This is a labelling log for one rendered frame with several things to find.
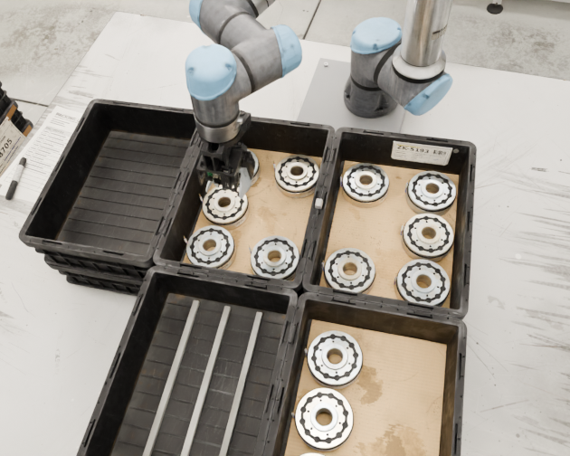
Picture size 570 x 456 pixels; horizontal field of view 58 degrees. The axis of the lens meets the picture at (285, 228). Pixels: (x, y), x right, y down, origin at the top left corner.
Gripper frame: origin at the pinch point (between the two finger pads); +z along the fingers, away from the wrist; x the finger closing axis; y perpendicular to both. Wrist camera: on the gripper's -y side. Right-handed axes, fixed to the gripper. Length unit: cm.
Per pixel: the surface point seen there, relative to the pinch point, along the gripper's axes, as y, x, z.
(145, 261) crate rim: 20.0, -12.4, 2.4
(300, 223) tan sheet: 0.9, 15.1, 10.0
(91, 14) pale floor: -159, -135, 108
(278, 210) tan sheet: -1.7, 9.4, 10.5
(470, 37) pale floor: -166, 70, 89
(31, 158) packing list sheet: -14, -66, 30
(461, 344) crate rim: 25, 48, -3
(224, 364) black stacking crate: 34.1, 7.0, 10.8
